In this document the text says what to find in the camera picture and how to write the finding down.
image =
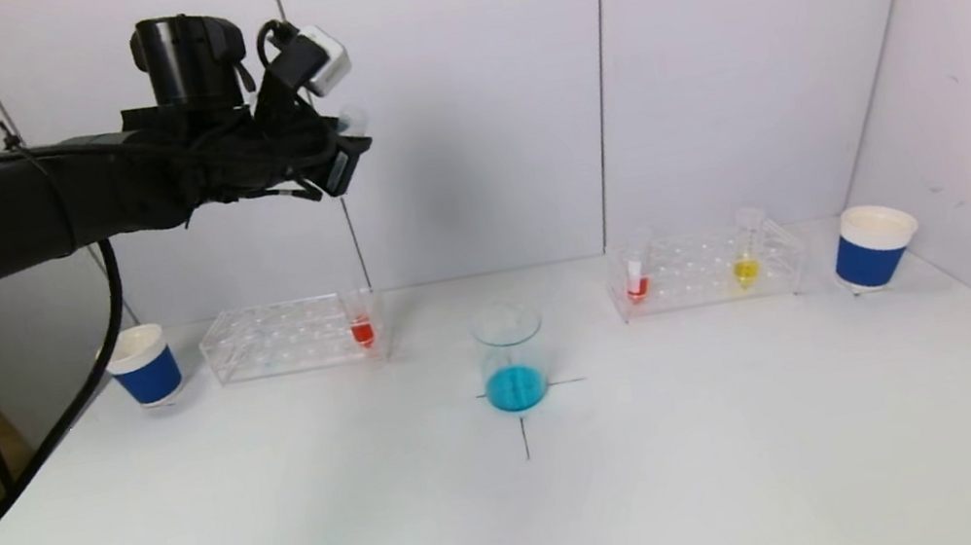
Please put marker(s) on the test tube with blue pigment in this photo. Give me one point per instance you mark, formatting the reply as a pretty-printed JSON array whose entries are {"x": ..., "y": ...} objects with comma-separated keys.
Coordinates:
[{"x": 353, "y": 120}]

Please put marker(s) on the clear glass beaker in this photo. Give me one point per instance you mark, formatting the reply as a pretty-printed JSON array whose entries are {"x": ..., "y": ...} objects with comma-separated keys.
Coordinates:
[{"x": 515, "y": 376}]

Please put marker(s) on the clear acrylic test tube rack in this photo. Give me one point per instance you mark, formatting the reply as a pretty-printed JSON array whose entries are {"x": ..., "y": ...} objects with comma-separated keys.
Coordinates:
[
  {"x": 704, "y": 280},
  {"x": 280, "y": 341}
]

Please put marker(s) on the blue and white paper cup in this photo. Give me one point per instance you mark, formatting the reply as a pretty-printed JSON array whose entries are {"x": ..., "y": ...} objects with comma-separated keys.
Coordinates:
[
  {"x": 873, "y": 257},
  {"x": 147, "y": 373}
]

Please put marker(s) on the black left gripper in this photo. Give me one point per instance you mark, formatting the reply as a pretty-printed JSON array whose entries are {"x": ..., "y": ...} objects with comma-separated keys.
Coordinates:
[{"x": 341, "y": 169}]

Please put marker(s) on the test tube with yellow pigment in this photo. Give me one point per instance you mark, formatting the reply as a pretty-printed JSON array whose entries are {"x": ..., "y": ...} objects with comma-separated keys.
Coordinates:
[{"x": 746, "y": 270}]

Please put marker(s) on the test tube with red pigment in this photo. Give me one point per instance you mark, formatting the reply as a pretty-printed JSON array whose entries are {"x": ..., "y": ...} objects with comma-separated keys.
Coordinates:
[
  {"x": 362, "y": 332},
  {"x": 638, "y": 288}
]

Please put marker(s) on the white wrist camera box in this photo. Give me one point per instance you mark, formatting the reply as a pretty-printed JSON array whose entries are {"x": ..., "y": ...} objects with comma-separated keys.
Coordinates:
[{"x": 323, "y": 58}]

